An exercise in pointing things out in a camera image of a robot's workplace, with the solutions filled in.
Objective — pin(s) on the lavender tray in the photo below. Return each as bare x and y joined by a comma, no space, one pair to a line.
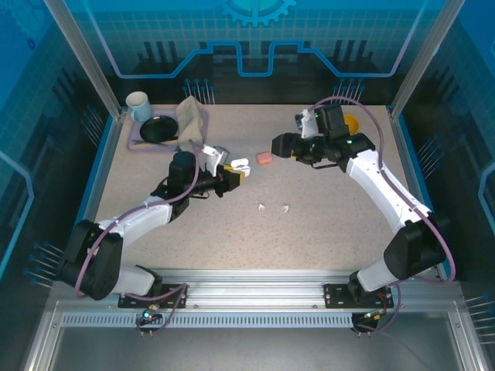
134,136

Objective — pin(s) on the aluminium frame rail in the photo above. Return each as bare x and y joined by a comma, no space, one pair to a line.
255,288

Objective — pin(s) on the pink earbud charging case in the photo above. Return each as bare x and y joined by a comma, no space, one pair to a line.
264,158

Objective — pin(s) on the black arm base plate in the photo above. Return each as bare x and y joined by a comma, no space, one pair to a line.
174,295
336,295

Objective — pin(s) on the beige cloth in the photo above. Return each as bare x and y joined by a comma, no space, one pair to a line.
190,116

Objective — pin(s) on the aluminium frame post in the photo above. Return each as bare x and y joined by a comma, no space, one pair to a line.
91,65
424,58

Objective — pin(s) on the small circuit board with LED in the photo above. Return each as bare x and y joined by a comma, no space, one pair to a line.
374,316
149,314

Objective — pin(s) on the yellow bowl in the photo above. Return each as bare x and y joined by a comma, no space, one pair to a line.
352,123

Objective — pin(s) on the black plate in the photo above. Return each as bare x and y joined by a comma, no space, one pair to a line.
158,128

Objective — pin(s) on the white earbud charging case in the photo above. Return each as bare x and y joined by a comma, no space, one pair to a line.
241,165

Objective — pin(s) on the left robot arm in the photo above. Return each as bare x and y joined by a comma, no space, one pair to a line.
135,216

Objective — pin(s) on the light blue mug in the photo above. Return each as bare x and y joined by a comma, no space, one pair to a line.
139,105

